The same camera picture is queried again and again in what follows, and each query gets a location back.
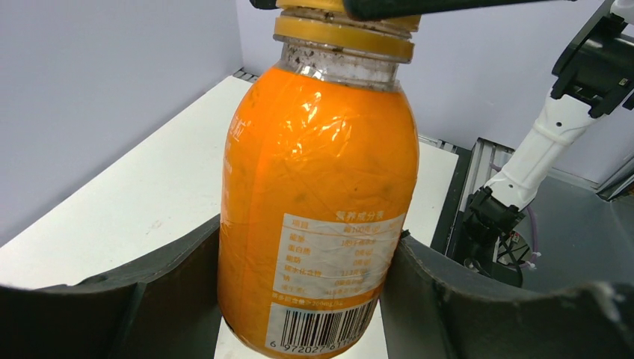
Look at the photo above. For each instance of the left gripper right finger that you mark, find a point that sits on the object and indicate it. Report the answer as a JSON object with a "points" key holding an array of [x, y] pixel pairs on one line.
{"points": [[432, 307]]}

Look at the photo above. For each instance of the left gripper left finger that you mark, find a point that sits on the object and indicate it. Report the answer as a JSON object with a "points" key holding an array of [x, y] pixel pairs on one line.
{"points": [[161, 305]]}

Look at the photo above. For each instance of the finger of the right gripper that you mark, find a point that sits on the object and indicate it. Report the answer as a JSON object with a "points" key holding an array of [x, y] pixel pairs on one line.
{"points": [[379, 10]]}

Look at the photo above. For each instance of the yellow bottle cap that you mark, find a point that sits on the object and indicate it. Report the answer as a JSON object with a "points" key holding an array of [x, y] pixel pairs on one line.
{"points": [[411, 23]]}

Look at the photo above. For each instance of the orange juice bottle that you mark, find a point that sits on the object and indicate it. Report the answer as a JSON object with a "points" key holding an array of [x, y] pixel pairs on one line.
{"points": [[320, 164]]}

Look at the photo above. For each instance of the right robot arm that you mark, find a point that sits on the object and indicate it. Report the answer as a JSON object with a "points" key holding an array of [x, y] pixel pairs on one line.
{"points": [[550, 138]]}

